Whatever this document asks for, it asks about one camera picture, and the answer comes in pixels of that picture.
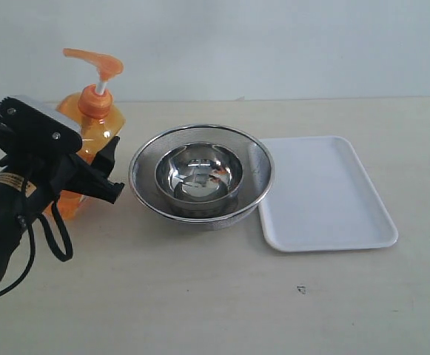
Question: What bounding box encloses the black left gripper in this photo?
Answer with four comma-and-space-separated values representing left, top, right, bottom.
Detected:
0, 118, 125, 214

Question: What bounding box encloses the orange pump soap bottle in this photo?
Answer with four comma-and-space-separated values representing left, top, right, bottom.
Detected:
40, 47, 127, 222

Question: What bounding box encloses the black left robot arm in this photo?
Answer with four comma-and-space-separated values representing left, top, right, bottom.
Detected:
0, 109, 124, 296

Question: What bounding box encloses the small stainless steel bowl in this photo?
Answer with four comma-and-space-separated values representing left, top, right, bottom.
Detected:
155, 141, 244, 204

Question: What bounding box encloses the stainless steel mesh colander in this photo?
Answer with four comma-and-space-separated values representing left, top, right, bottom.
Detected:
128, 124, 275, 231

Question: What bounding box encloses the white plastic tray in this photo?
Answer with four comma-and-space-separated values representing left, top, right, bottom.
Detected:
259, 136, 399, 253

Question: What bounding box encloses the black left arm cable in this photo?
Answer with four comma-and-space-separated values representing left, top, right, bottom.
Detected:
0, 162, 75, 305

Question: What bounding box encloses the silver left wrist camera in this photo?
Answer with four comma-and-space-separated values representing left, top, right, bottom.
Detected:
0, 94, 84, 160

